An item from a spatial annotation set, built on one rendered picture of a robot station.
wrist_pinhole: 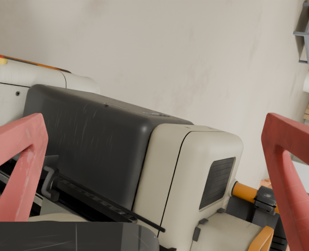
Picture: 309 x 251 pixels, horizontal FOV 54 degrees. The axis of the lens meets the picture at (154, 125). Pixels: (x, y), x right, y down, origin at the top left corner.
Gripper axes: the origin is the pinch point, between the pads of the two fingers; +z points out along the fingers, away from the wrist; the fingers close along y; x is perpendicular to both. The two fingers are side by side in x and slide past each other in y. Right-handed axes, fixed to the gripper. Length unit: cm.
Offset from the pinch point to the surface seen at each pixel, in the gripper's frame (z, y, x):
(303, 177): 533, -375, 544
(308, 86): 565, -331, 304
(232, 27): 243, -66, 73
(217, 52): 218, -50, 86
